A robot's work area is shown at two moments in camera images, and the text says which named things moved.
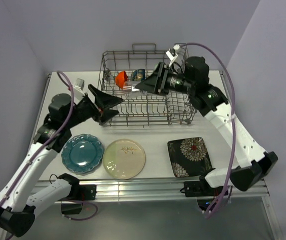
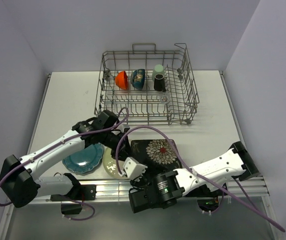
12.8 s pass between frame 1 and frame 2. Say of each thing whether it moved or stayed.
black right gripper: moved
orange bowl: stayed
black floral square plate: moved
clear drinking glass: moved
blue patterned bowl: stayed
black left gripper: moved
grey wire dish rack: stayed
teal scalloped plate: stayed
